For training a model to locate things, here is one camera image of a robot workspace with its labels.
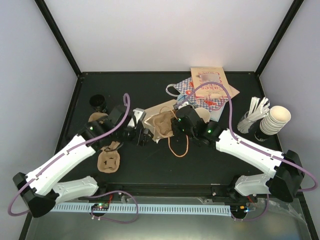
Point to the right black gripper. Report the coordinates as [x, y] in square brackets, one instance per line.
[176, 130]

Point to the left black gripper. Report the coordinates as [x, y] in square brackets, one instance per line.
[137, 140]

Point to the brown pulp cup carrier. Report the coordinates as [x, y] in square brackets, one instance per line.
[162, 123]

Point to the kraft paper bag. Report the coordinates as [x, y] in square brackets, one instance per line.
[147, 122]

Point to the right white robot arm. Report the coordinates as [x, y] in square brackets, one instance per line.
[281, 173]

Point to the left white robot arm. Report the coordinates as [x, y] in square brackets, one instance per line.
[41, 189]

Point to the light blue paper bag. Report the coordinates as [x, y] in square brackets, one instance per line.
[216, 113]

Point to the pink cakes paper bag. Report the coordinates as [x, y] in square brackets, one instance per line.
[204, 75]

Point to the clear stirrer holder cup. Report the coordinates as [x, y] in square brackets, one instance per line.
[245, 124]

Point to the white stirrer packets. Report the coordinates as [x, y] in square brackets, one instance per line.
[258, 109]

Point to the small circuit board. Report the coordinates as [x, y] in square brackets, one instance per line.
[100, 207]

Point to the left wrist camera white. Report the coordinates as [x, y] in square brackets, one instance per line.
[139, 114]

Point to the light blue cable duct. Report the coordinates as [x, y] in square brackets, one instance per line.
[156, 209]

